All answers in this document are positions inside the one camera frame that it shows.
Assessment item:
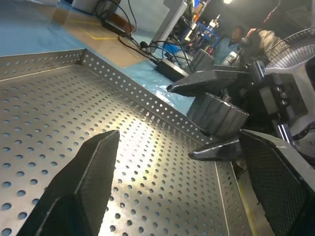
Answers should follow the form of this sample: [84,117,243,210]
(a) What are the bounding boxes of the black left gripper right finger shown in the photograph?
[239,129,315,236]

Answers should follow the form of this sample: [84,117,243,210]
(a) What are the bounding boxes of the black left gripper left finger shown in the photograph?
[17,129,121,236]

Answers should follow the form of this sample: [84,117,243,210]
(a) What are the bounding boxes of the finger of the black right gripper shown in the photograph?
[188,138,244,162]
[167,69,239,97]

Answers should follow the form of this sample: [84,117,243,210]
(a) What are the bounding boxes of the perforated steel tray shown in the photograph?
[0,48,254,236]

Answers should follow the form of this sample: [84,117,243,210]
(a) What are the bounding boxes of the grey vented box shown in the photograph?
[191,48,214,73]

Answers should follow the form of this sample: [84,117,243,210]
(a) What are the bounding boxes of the black power adapter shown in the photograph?
[156,59,190,82]

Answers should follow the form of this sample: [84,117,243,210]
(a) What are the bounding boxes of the person in blue shirt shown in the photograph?
[213,26,247,65]

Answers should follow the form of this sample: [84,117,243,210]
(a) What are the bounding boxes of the blue equipment rack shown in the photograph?
[195,20,220,49]

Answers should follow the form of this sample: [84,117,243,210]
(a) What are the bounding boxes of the white monitor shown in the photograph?
[151,0,189,54]

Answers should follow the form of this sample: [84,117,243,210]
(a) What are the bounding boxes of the person in beige jacket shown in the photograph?
[246,28,290,62]

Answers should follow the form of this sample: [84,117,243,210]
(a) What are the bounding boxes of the black power strip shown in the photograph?
[101,19,126,35]

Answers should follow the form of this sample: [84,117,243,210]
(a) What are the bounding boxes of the brown cardboard mat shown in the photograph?
[52,6,155,70]

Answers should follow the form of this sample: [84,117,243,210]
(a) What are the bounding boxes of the black power cable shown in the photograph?
[118,33,162,65]
[94,0,139,35]

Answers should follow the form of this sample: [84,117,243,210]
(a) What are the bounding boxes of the wire cage fan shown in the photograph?
[265,27,315,72]

